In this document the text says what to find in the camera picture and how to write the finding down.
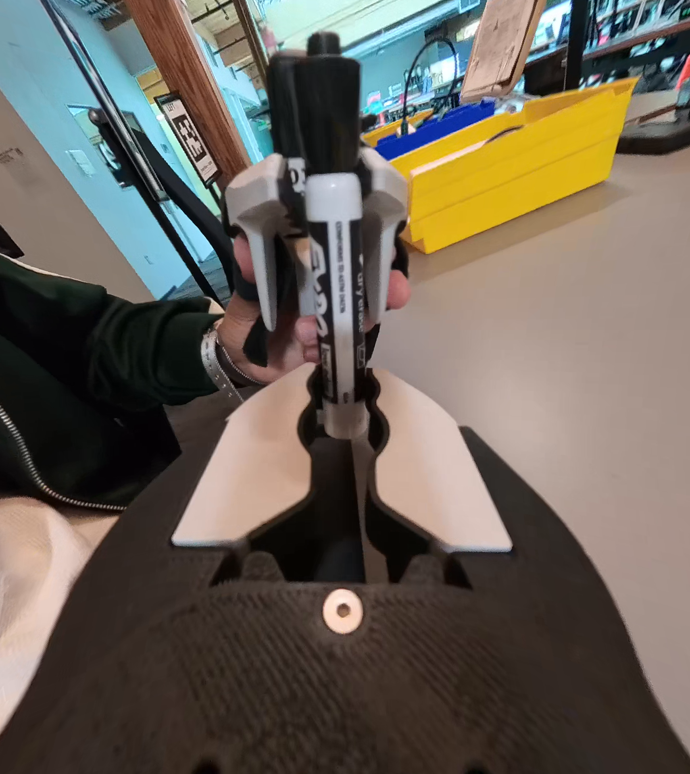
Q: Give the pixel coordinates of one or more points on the grey desk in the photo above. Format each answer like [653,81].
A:
[562,363]

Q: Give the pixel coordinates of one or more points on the silver wristband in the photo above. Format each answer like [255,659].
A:
[218,363]

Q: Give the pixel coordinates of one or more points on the brown cardboard piece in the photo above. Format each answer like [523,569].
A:
[502,48]

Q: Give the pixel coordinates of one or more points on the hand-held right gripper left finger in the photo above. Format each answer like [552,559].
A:
[248,477]

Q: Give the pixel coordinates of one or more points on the wooden post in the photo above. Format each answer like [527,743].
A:
[187,60]

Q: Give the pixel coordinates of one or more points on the white ribbed garment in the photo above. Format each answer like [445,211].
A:
[6,604]

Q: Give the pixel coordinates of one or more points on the standing fiducial marker sign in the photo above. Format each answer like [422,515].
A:
[190,139]

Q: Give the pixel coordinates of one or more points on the person's left forearm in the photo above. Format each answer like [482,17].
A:
[109,338]

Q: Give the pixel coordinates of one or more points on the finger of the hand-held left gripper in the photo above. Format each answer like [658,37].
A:
[254,193]
[387,199]

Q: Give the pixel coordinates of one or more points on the blue plastic bin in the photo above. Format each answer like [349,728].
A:
[441,124]

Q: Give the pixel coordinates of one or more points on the person's left hand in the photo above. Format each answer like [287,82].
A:
[242,314]

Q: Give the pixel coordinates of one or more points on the black white dry erase marker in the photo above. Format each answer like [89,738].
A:
[332,272]

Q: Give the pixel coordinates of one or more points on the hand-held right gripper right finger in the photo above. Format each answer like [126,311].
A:
[435,477]

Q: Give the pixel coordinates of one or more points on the yellow plastic bin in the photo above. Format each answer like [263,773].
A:
[502,181]

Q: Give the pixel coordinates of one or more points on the small black box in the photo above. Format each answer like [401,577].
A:
[659,136]

